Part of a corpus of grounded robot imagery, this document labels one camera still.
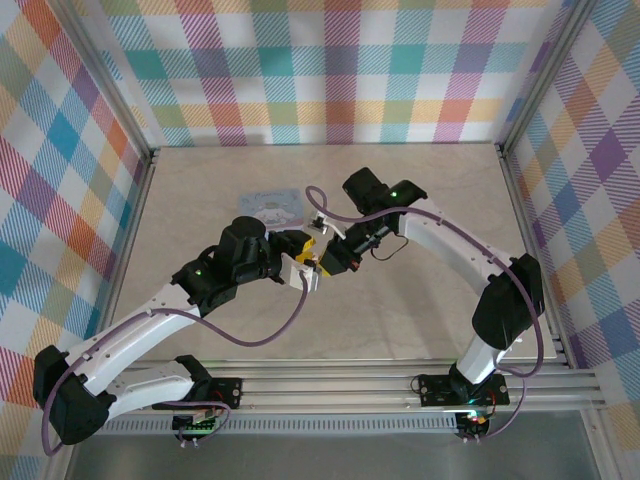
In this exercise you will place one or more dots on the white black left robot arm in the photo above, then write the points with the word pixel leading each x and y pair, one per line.
pixel 145 325

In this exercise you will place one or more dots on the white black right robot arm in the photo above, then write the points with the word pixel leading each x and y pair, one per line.
pixel 450 245

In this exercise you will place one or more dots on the grey metal panel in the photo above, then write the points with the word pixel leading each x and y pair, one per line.
pixel 325 460

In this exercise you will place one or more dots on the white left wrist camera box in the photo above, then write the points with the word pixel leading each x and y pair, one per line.
pixel 300 275

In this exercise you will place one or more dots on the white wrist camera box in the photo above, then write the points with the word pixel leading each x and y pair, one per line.
pixel 325 227
pixel 300 275

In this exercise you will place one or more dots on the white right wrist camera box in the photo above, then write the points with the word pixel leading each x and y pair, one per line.
pixel 325 227

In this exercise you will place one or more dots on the aluminium side rail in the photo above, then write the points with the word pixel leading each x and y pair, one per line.
pixel 129 240
pixel 522 200

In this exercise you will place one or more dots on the aluminium mounting rail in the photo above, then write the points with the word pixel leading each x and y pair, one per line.
pixel 325 390

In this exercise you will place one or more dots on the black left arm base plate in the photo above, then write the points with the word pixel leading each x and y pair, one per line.
pixel 227 392

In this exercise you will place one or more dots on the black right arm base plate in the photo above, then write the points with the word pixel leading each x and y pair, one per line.
pixel 435 390

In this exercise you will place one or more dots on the aluminium frame corner post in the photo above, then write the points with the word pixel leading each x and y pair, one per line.
pixel 545 80
pixel 105 85

